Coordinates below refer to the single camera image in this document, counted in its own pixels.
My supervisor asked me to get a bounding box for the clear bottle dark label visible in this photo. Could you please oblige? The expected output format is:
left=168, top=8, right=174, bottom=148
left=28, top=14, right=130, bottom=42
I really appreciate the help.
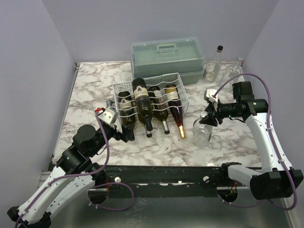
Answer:
left=192, top=111, right=213, bottom=146

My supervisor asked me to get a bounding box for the dark wine bottle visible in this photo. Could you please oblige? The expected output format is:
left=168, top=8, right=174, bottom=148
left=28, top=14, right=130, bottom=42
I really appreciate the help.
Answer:
left=132, top=78, right=153, bottom=131
left=118, top=91, right=135, bottom=125

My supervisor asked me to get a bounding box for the clear bottle cream label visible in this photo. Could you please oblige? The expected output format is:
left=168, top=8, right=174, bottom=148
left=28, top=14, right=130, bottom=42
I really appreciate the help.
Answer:
left=203, top=46, right=223, bottom=83

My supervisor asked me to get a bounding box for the clear bottle silver cap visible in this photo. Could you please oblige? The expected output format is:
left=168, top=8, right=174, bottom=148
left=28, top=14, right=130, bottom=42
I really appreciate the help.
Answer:
left=218, top=57, right=244, bottom=92

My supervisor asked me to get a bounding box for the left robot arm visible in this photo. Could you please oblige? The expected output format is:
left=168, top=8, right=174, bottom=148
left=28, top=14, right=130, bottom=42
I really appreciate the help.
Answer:
left=7, top=122, right=134, bottom=228

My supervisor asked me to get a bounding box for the dark bottle lower middle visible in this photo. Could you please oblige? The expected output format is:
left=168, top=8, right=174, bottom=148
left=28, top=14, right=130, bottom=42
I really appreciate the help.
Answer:
left=144, top=125, right=152, bottom=138

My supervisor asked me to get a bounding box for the red wine bottle gold cap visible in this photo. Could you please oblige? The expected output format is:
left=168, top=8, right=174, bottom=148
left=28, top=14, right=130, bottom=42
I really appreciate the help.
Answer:
left=165, top=84, right=186, bottom=139

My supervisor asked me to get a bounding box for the dark bottle silver neck lower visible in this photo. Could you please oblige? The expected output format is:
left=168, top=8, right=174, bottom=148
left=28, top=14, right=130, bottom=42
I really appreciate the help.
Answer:
left=148, top=86, right=170, bottom=134

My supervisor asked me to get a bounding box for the green plastic toolbox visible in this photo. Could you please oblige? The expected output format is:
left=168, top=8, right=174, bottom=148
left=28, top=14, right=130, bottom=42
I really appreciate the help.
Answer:
left=131, top=37, right=205, bottom=85

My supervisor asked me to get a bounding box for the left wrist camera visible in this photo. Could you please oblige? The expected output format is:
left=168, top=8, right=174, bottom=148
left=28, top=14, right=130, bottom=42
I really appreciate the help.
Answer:
left=95, top=107, right=118, bottom=124

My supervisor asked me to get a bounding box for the white wire wine rack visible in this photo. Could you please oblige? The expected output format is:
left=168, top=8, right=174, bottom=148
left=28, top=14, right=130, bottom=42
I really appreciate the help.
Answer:
left=113, top=73, right=189, bottom=138

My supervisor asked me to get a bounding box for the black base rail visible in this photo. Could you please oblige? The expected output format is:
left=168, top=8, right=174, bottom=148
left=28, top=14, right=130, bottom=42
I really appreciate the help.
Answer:
left=40, top=163, right=262, bottom=199

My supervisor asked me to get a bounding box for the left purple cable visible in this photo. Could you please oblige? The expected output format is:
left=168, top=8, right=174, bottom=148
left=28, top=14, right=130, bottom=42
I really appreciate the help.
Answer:
left=14, top=109, right=135, bottom=228

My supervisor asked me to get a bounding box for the purple cable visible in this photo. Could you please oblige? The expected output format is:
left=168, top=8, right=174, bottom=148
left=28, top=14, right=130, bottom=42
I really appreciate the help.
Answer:
left=213, top=73, right=299, bottom=211
left=14, top=109, right=135, bottom=228

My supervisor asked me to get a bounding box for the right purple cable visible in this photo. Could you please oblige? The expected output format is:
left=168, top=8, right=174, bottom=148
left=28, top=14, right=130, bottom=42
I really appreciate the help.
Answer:
left=213, top=73, right=299, bottom=211

